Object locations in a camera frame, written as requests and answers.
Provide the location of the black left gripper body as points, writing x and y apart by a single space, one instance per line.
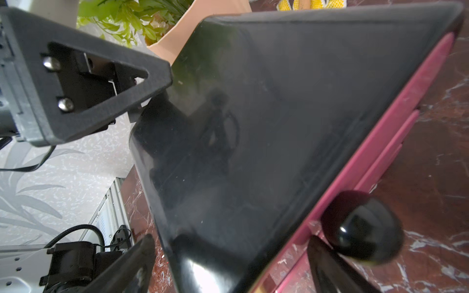
17 89

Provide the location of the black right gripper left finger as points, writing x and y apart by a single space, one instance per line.
131 273

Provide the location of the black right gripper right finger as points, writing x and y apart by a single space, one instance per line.
331 273

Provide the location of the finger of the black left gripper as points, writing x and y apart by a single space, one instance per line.
84 83

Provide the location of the pink top drawer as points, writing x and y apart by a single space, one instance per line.
409 98

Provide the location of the pink drawer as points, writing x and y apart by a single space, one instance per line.
362 172
409 98

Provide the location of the black drawer cabinet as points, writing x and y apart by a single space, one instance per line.
264 112

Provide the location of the pink middle drawer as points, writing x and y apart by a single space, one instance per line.
362 172

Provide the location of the green white artificial flowers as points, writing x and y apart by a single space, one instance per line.
127 20

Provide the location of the yellow white garden glove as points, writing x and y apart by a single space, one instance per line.
291 5

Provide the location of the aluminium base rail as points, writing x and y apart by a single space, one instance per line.
111 219

